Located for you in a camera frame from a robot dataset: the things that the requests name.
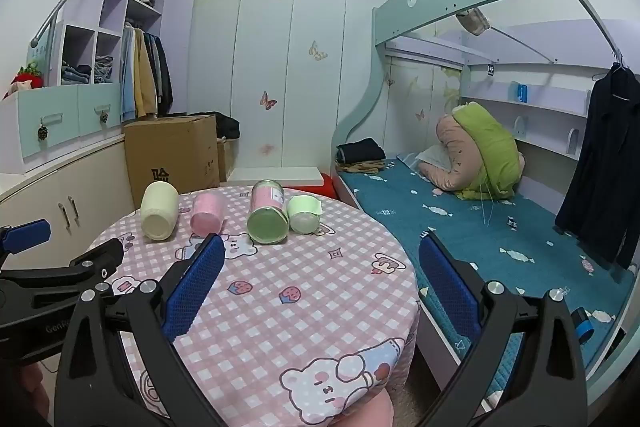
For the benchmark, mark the white curved cabinet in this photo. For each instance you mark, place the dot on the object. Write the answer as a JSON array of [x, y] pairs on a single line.
[[45, 207]]

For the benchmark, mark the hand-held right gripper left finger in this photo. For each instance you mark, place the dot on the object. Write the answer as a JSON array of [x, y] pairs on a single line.
[[199, 288]]

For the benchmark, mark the folded grey clothes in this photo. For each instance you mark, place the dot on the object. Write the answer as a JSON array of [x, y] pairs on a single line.
[[104, 69]]

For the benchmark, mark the light blue hanging shirt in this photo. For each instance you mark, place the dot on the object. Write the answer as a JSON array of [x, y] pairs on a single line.
[[128, 77]]

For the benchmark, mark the black bag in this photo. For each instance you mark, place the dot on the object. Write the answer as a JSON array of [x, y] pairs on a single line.
[[229, 127]]

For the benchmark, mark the grey bed lamp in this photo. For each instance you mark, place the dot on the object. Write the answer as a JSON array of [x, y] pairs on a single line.
[[472, 21]]

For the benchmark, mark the green lidded pink jar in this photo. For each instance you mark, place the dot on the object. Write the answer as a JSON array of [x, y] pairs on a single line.
[[268, 227]]

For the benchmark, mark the blue candy print mattress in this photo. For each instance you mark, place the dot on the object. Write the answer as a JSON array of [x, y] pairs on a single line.
[[475, 237]]

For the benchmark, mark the lilac wall shelves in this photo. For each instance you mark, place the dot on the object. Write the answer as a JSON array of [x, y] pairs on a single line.
[[540, 107]]

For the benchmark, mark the person's pink clothing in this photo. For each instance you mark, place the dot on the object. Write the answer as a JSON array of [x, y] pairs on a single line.
[[360, 412]]

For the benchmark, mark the white butterfly wardrobe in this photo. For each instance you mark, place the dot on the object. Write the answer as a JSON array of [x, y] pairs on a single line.
[[260, 57]]

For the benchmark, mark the blue cup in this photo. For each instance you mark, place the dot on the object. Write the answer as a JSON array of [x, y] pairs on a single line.
[[522, 93]]

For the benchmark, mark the small cardboard box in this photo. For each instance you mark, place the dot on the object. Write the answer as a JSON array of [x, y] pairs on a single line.
[[225, 159]]

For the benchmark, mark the red plush toy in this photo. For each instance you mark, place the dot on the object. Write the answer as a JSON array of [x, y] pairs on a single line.
[[26, 79]]

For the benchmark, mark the dark hanging jacket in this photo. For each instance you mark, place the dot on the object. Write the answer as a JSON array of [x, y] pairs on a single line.
[[602, 167]]

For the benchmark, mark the lilac cubby shelf unit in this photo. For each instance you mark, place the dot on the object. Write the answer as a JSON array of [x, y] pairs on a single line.
[[112, 7]]

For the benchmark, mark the dark hanging garments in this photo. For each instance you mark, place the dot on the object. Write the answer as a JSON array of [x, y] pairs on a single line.
[[162, 72]]

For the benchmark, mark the red plastic item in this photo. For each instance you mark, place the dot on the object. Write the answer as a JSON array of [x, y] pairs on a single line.
[[328, 184]]

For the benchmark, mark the pink cup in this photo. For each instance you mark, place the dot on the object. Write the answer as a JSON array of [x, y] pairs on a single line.
[[207, 212]]

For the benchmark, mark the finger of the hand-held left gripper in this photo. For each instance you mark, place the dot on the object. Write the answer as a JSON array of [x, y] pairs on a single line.
[[30, 236], [97, 259]]

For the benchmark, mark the tan hanging garment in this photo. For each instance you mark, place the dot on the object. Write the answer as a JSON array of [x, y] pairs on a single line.
[[144, 77]]

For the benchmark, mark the large cardboard box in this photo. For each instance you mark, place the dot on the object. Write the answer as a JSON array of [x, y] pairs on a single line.
[[170, 152]]

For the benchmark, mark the pink checkered tablecloth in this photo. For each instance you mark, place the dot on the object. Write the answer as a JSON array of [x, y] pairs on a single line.
[[300, 307]]

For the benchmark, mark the clothes hanger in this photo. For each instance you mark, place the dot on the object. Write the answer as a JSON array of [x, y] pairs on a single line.
[[619, 66]]

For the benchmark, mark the light green cup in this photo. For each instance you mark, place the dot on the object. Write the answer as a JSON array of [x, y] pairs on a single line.
[[302, 216]]

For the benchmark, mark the blue black tape roll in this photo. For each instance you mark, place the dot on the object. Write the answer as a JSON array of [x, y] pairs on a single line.
[[582, 324]]

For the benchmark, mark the pink green rolled quilt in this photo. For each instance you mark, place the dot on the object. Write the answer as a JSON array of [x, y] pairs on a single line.
[[480, 147]]

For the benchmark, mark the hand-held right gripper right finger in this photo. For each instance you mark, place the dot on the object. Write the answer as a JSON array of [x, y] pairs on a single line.
[[447, 287]]

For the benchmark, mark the white pillow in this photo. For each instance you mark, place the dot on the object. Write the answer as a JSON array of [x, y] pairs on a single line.
[[432, 156]]

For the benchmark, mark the cream cup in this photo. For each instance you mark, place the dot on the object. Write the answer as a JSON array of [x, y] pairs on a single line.
[[160, 207]]

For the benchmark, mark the folded dark clothes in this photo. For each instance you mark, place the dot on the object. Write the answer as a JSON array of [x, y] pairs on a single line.
[[360, 150]]

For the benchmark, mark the folded blue jeans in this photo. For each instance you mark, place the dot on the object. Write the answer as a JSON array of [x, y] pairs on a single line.
[[76, 74]]

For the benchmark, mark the teal drawer cabinet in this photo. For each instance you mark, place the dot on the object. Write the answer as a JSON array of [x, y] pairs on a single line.
[[60, 122]]

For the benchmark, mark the white board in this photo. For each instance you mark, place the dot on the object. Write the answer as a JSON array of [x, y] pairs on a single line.
[[275, 176]]

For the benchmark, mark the folded tan clothes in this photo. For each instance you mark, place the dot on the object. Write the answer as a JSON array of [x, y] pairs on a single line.
[[360, 168]]

